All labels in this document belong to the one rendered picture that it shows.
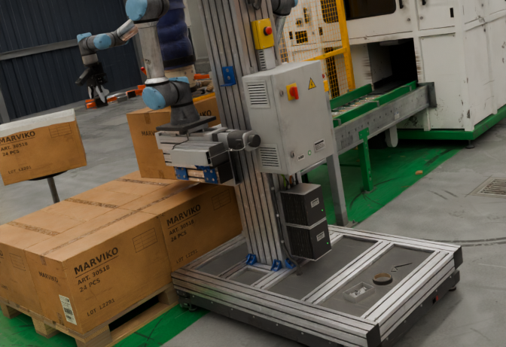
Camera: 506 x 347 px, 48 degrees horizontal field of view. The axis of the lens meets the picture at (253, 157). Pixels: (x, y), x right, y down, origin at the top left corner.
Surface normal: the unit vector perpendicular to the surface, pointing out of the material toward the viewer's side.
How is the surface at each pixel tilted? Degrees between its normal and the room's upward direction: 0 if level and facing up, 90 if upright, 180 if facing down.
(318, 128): 90
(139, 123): 89
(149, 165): 89
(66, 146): 90
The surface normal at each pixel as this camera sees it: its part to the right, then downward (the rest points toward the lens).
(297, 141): 0.72, 0.09
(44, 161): 0.29, 0.18
